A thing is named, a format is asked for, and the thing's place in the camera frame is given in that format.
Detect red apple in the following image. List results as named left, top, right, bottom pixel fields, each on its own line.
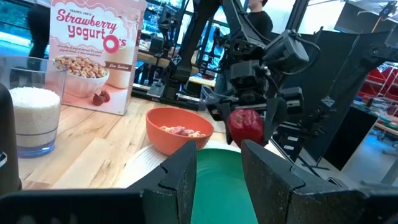
left=227, top=108, right=265, bottom=149

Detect person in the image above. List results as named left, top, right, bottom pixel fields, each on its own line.
left=26, top=2, right=51, bottom=60
left=247, top=0, right=274, bottom=41

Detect pink strawberry yogurt cereal box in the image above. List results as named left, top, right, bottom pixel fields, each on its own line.
left=49, top=0, right=147, bottom=116

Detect red storage bins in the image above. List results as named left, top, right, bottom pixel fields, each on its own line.
left=357, top=67, right=398, bottom=100

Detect pink and tan cereal rings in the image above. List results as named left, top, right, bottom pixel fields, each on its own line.
left=159, top=125, right=208, bottom=138

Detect clear glass with white filling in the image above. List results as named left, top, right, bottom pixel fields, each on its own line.
left=0, top=55, right=68, bottom=159

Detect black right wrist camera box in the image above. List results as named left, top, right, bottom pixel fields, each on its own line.
left=263, top=29, right=310, bottom=75

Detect black diagonal frame strut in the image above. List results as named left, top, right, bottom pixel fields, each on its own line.
left=285, top=0, right=312, bottom=32

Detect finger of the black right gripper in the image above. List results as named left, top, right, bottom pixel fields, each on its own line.
left=217, top=101, right=233, bottom=146
left=263, top=98, right=282, bottom=142

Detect green plate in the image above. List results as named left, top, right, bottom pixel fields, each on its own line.
left=190, top=148, right=259, bottom=224

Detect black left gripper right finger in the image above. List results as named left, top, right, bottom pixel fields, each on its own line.
left=241, top=139, right=368, bottom=224

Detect black divider panel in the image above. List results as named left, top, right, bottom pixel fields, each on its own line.
left=279, top=27, right=389, bottom=172

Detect white round placemat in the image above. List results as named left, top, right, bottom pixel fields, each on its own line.
left=119, top=139, right=243, bottom=189

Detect orange bowl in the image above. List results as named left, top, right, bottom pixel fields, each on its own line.
left=145, top=107, right=215, bottom=156

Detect wooden background table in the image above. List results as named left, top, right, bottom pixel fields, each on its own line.
left=136, top=51, right=218, bottom=88

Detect black hanging panel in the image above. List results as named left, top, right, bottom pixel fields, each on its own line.
left=334, top=0, right=398, bottom=52

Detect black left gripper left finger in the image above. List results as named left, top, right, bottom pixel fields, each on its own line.
left=127, top=139, right=198, bottom=224

